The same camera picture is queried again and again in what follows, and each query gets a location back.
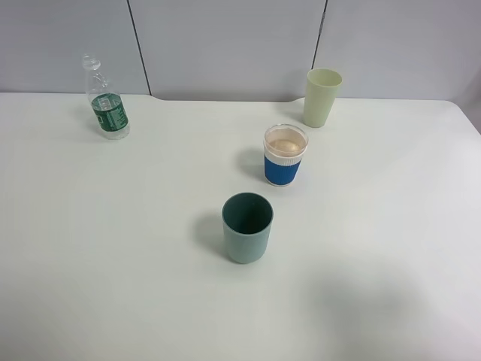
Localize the blue sleeve glass cup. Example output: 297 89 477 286
263 124 309 187

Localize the clear green label bottle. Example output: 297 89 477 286
82 54 130 140

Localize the teal plastic cup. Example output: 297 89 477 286
221 193 274 264

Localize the pale green tall cup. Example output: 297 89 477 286
303 68 343 128

